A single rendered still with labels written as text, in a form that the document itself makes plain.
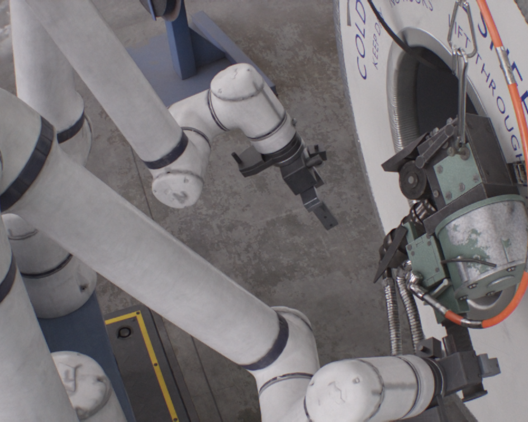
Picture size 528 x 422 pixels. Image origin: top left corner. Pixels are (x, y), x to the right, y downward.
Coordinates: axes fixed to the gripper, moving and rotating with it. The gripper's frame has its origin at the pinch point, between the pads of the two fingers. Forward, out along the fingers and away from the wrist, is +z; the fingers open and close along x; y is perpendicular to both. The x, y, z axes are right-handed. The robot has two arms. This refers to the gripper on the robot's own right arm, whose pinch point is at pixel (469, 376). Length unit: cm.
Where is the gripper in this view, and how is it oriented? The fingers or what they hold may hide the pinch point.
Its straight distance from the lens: 132.4
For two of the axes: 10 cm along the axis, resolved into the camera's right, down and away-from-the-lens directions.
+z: 6.8, 1.0, 7.3
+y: -2.4, -9.1, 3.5
